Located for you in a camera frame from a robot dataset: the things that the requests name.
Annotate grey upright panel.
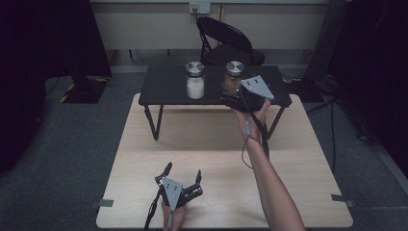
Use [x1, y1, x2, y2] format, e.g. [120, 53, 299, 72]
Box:
[304, 0, 350, 82]

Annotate black stand base yellow tape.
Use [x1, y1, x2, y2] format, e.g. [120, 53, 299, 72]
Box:
[59, 74, 109, 105]

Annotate white wall socket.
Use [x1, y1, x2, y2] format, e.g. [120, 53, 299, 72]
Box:
[189, 1, 212, 15]

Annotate hand-held gripper black cable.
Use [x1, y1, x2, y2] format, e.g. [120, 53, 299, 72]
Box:
[236, 89, 271, 170]
[143, 187, 164, 231]

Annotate left hand-held gripper black cable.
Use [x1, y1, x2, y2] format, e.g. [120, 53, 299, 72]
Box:
[143, 187, 164, 231]

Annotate black raised metal shelf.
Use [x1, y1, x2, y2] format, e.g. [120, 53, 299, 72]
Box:
[138, 64, 293, 141]

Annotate glass jar with white powder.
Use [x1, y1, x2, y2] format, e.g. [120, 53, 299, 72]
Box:
[185, 61, 206, 100]

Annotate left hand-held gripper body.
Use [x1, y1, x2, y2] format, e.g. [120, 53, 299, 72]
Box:
[154, 175, 204, 212]

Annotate black folding chair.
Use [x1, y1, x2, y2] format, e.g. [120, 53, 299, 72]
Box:
[195, 15, 267, 67]

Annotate glass jar with brown contents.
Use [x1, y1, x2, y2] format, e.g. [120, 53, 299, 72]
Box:
[223, 60, 246, 96]

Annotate dark curtain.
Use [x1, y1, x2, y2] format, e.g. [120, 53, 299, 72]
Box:
[0, 0, 113, 175]
[326, 0, 408, 180]

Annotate black floor cables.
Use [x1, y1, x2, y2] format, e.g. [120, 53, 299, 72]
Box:
[305, 95, 339, 175]

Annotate person's right hand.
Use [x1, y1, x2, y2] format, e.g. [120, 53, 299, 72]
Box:
[232, 97, 272, 144]

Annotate person's left hand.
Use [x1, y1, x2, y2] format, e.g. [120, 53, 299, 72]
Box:
[161, 201, 188, 231]

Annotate grey tape strip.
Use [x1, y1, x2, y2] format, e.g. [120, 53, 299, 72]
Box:
[89, 198, 115, 209]
[330, 193, 356, 208]

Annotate right hand-held gripper black cable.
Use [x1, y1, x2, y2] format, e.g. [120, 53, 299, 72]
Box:
[236, 89, 271, 170]

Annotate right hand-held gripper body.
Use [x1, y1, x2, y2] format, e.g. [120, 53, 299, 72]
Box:
[219, 74, 276, 114]

